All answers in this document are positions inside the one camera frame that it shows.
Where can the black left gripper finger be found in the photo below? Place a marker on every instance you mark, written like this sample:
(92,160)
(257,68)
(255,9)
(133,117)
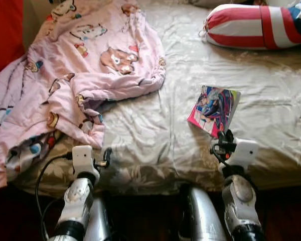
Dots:
(107,154)

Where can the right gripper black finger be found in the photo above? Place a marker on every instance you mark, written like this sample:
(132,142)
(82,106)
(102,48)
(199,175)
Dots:
(221,137)
(230,137)

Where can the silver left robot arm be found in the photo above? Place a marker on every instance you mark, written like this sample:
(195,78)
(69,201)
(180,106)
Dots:
(75,206)

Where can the pink comic book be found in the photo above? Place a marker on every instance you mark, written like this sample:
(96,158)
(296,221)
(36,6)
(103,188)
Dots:
(213,108)

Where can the silver left robot leg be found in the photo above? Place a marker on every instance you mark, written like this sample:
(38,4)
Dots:
(98,221)

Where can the silver robot leg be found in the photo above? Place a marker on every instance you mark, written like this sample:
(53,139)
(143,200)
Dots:
(98,221)
(203,216)

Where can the silver right robot leg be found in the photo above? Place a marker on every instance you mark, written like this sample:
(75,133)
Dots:
(203,216)

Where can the beige floral bed sheet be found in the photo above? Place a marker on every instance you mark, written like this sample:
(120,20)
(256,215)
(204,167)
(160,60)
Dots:
(190,65)

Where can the red white blue bolster pillow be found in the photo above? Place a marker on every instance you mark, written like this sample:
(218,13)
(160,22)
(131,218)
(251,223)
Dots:
(246,25)

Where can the red sofa cover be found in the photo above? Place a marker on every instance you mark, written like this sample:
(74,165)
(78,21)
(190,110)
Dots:
(5,35)

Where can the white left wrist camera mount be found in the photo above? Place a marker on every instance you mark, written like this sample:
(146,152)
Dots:
(84,160)

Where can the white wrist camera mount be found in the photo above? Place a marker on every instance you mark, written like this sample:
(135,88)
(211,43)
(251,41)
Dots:
(245,153)
(84,160)

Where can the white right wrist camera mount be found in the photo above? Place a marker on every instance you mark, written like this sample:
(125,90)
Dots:
(245,153)

